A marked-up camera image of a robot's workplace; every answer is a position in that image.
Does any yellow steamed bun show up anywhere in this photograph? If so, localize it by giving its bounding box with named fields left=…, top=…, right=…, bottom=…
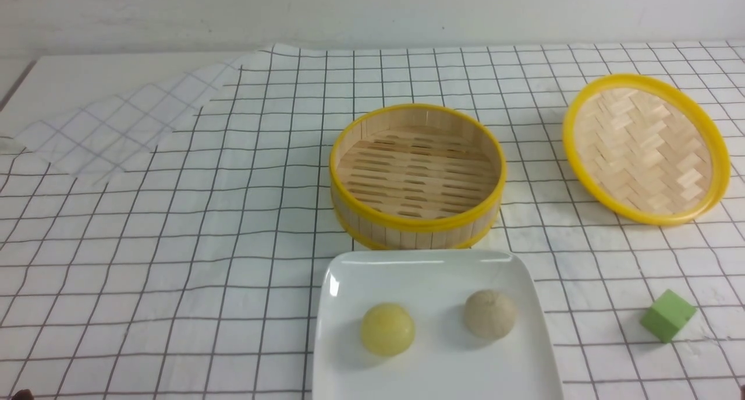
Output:
left=360, top=303, right=417, bottom=357

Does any beige steamed bun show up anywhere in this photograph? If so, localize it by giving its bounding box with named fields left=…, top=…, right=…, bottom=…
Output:
left=463, top=289, right=518, bottom=341

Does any white square plate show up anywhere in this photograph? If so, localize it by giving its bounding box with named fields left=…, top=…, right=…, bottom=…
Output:
left=312, top=249, right=564, bottom=399

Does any yellow-rimmed bamboo steamer basket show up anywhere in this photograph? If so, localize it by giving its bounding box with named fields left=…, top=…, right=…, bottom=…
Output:
left=328, top=104, right=508, bottom=250

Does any white checkered tablecloth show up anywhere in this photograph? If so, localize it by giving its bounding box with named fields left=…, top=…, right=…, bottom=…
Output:
left=1, top=40, right=743, bottom=399

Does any yellow-rimmed woven steamer lid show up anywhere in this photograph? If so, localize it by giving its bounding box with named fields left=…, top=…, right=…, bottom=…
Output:
left=562, top=73, right=730, bottom=226

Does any green cube block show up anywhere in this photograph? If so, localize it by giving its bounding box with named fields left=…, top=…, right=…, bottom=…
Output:
left=640, top=289, right=696, bottom=344

